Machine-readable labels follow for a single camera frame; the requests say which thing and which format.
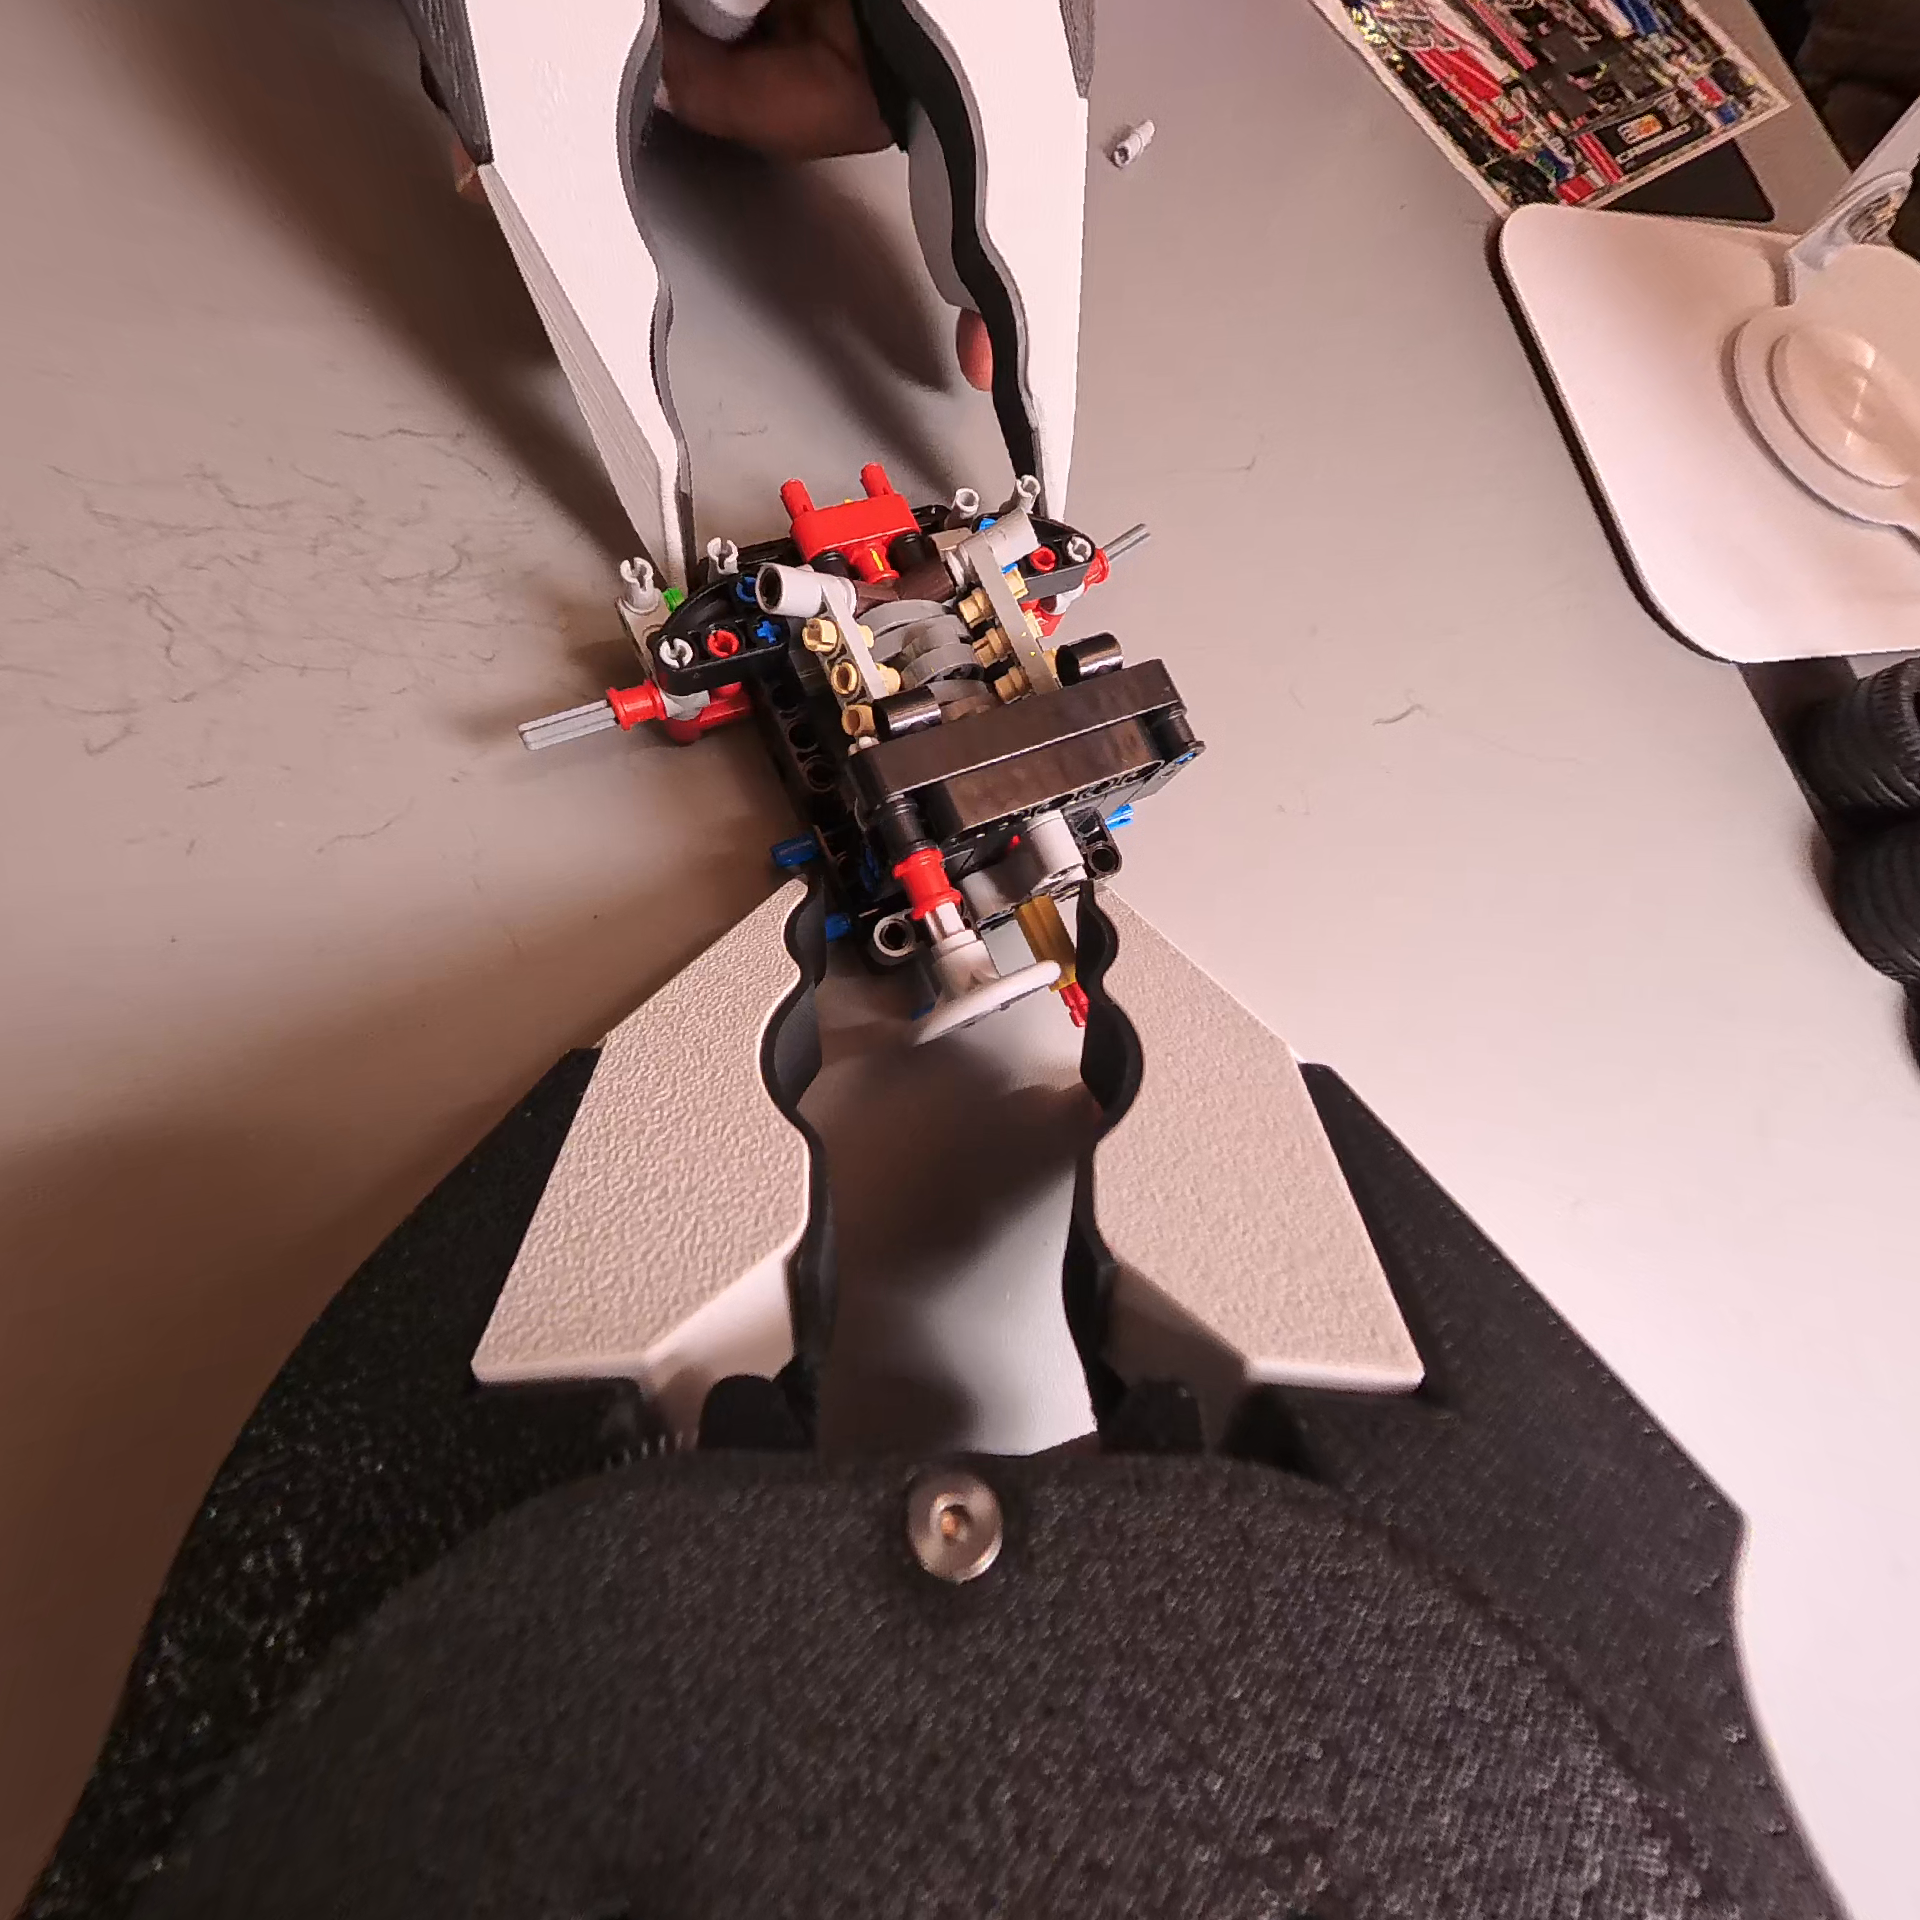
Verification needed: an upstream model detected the holographic sticker sheet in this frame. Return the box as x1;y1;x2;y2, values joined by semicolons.
1311;0;1796;211

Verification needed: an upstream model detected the black lego axle red bush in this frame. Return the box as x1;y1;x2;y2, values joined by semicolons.
516;684;672;751

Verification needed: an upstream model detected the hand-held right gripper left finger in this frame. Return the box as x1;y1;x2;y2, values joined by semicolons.
471;876;837;1450

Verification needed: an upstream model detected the person's left hand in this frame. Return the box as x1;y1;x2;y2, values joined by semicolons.
654;0;1003;391

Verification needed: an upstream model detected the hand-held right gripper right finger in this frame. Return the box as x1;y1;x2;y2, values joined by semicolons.
1072;885;1427;1450

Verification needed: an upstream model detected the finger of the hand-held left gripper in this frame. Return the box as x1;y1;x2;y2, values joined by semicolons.
903;0;1091;515
462;0;700;582

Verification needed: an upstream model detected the lego car chassis assembly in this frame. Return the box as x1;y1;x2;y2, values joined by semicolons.
516;465;1212;1048

